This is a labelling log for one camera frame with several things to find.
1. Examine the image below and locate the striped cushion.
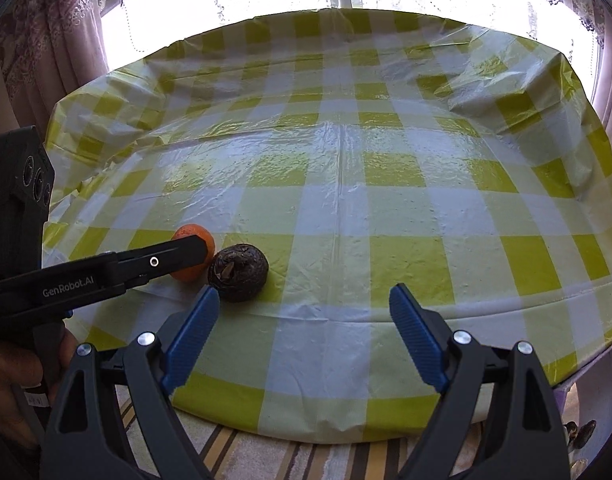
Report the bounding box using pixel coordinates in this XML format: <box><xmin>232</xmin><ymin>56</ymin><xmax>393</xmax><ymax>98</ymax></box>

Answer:
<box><xmin>113</xmin><ymin>395</ymin><xmax>486</xmax><ymax>480</ymax></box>

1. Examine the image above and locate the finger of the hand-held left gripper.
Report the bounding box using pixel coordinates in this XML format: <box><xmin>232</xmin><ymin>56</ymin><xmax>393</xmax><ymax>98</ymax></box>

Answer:
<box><xmin>116</xmin><ymin>235</ymin><xmax>209</xmax><ymax>287</ymax></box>

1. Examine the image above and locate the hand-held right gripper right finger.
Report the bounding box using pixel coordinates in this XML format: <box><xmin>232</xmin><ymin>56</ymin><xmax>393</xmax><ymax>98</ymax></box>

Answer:
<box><xmin>389</xmin><ymin>283</ymin><xmax>572</xmax><ymax>480</ymax></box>

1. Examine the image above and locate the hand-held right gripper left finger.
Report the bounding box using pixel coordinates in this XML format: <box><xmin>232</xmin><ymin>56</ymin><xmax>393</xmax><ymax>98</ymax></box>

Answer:
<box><xmin>40</xmin><ymin>285</ymin><xmax>221</xmax><ymax>480</ymax></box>

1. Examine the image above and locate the orange tangerine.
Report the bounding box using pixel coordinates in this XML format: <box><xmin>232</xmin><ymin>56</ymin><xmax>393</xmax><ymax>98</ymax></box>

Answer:
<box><xmin>171</xmin><ymin>223</ymin><xmax>217</xmax><ymax>283</ymax></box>

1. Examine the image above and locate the person's left hand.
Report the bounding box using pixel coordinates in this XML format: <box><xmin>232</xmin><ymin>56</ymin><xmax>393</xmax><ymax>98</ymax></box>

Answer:
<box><xmin>0</xmin><ymin>322</ymin><xmax>80</xmax><ymax>453</ymax></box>

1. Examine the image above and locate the yellow white checked tablecloth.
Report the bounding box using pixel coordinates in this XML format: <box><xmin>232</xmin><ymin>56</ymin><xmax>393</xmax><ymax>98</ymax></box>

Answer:
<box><xmin>40</xmin><ymin>7</ymin><xmax>612</xmax><ymax>447</ymax></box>

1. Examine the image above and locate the dark mangosteen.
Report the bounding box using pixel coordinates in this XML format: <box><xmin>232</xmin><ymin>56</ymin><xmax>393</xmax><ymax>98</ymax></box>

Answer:
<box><xmin>207</xmin><ymin>243</ymin><xmax>270</xmax><ymax>304</ymax></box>

